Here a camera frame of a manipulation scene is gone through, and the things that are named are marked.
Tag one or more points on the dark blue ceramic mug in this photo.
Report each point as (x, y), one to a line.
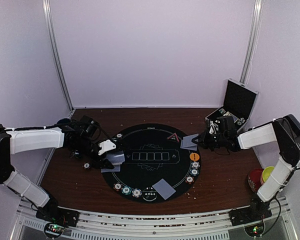
(64, 121)

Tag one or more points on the orange round dealer button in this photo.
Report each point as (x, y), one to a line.
(194, 156)

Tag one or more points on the red triangular button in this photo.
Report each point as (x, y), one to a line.
(174, 138)

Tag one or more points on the aluminium front rail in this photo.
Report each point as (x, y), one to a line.
(213, 225)

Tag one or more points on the blue-backed playing card deck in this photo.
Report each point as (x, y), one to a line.
(116, 158)

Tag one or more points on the red patterned bowl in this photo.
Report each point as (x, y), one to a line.
(254, 179)

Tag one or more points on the dealt playing card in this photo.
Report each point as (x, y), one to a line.
(164, 189)
(117, 168)
(187, 143)

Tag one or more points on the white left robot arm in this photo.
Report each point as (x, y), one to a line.
(24, 139)

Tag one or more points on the aluminium left corner post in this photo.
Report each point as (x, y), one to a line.
(55, 53)

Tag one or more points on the black round poker mat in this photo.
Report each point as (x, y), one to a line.
(150, 157)

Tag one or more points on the aluminium corner post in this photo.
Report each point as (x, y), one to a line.
(252, 41)
(55, 53)

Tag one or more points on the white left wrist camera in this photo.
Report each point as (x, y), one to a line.
(106, 146)

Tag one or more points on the red poker chip stack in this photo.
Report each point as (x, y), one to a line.
(87, 166)

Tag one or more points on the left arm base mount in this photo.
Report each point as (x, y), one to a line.
(63, 217)

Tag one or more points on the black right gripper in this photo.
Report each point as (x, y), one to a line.
(203, 141)

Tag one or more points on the yellow-green plastic bowl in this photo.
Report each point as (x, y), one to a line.
(266, 174)

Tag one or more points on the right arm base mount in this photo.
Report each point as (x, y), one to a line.
(242, 216)

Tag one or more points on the aluminium right corner post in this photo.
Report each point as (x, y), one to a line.
(252, 41)

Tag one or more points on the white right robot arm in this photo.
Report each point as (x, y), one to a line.
(279, 137)

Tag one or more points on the aluminium poker chip case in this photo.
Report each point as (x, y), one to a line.
(239, 102)

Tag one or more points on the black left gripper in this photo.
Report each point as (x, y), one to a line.
(98, 163)

